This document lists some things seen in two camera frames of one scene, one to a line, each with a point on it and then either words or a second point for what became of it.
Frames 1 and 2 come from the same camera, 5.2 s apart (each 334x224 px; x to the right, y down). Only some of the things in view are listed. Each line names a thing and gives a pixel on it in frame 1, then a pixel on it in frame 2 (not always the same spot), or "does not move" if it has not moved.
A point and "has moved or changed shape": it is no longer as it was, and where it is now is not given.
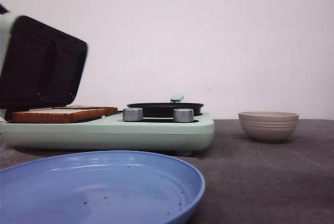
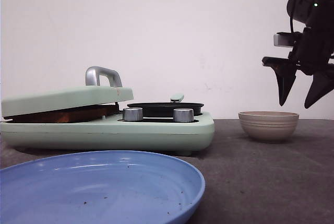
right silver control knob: [183, 115] does not move
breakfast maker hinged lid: [40, 66] → [90, 95]
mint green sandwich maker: [160, 134] does not move
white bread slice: [47, 115] has moved or changed shape
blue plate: [107, 187] does not move
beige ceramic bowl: [269, 127] does not move
